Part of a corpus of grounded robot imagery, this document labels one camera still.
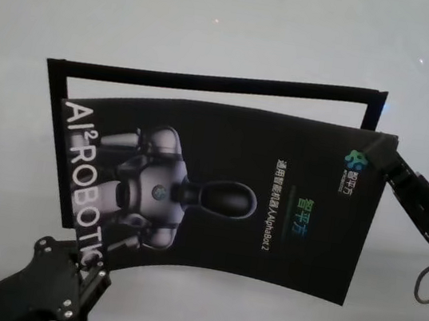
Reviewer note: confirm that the black robot poster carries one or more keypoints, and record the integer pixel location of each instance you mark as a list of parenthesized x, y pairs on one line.
[(237, 172)]

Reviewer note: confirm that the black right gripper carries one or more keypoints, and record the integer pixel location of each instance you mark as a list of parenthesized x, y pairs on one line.
[(421, 207)]

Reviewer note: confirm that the black rectangular tape frame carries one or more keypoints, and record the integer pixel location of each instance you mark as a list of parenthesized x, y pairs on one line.
[(54, 80)]

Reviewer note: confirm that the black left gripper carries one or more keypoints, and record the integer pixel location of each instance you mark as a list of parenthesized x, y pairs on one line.
[(46, 288)]

